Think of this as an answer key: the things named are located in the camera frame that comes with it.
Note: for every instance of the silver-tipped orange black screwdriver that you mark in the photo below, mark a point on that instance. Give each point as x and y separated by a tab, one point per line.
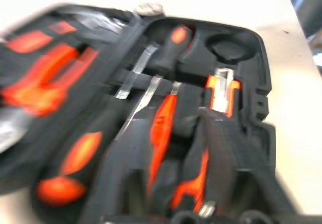
80	153

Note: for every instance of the black orange claw hammer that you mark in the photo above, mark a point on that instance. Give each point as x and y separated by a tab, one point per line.
30	41

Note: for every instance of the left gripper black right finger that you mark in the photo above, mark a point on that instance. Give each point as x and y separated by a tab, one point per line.
224	158

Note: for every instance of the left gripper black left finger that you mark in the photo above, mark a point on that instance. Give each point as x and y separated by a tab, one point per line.
125	171

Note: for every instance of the black-tipped orange black screwdriver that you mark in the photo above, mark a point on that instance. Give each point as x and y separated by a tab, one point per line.
173	50

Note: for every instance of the orange black utility knife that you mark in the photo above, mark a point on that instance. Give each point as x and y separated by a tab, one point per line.
222	93

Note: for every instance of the black tool case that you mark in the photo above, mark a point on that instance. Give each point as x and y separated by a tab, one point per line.
254	138

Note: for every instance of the black chair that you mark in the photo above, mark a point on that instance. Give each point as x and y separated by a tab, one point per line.
307	5

